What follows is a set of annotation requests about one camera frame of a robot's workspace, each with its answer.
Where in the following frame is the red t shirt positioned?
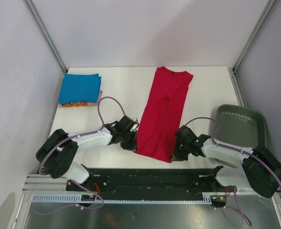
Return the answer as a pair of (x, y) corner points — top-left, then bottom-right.
(135, 67), (194, 163)

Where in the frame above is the blue t shirt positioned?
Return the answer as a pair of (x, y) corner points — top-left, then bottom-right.
(59, 73), (101, 104)

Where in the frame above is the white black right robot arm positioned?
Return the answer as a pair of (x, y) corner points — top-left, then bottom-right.
(171, 125), (281, 198)

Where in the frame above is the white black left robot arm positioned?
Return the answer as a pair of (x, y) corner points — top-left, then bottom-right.
(36, 115), (139, 191)

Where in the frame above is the folded orange patterned t shirt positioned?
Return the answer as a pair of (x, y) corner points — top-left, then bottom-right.
(58, 90), (103, 108)

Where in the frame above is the dark green plastic tray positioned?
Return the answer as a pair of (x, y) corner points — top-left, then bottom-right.
(209, 104), (267, 148)

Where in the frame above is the aluminium profile crossbar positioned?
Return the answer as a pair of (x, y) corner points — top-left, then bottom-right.
(23, 174), (69, 194)

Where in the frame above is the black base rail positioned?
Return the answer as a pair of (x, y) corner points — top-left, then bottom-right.
(66, 166), (227, 200)

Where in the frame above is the grey slotted cable duct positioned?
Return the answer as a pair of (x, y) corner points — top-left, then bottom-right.
(31, 193), (212, 205)

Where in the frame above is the left aluminium frame post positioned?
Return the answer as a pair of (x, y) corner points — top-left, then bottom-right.
(23, 0), (68, 73)

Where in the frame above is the aluminium frame post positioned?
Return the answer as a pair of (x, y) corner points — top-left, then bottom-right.
(232, 0), (280, 73)
(23, 0), (68, 73)

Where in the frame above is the right aluminium frame post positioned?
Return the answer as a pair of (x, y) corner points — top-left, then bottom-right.
(232, 0), (280, 73)

